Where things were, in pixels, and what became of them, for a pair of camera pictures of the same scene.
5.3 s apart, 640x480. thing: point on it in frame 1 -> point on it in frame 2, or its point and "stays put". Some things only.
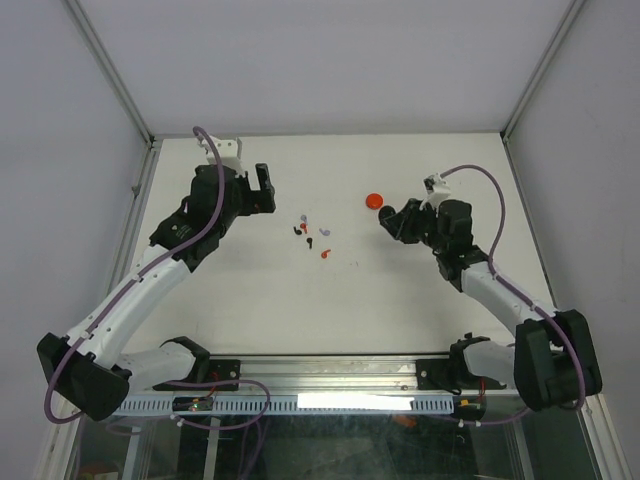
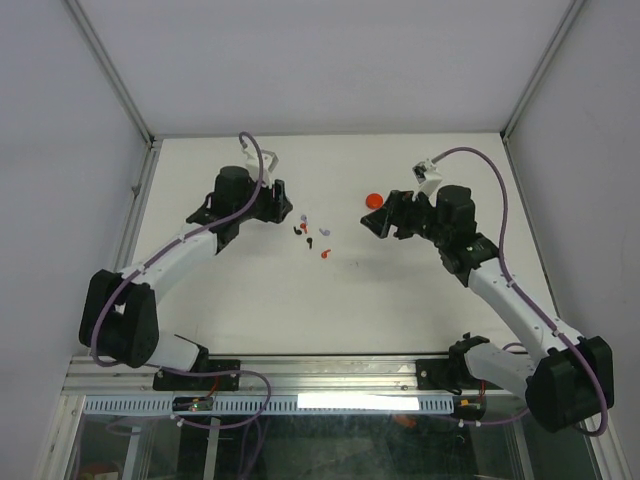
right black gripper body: x=419 y=224 stays put
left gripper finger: x=265 y=200 -> x=282 y=203
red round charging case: x=374 y=201 stays put
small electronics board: x=192 y=403 stays put
